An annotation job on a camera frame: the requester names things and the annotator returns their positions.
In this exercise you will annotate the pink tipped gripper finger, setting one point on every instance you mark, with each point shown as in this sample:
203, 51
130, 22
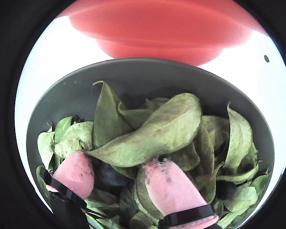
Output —
74, 174
174, 190

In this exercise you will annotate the dark blueberry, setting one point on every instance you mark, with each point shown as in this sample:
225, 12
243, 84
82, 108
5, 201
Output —
109, 175
226, 190

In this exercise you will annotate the pile of green leaves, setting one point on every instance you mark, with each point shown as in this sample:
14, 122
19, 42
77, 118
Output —
157, 133

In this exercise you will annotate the dark grey round bowl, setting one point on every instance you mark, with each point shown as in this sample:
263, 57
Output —
133, 71

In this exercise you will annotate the red collapsible silicone cup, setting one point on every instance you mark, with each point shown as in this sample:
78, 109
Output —
157, 28

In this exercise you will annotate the small black round knob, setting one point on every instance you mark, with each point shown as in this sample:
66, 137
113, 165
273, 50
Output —
266, 58

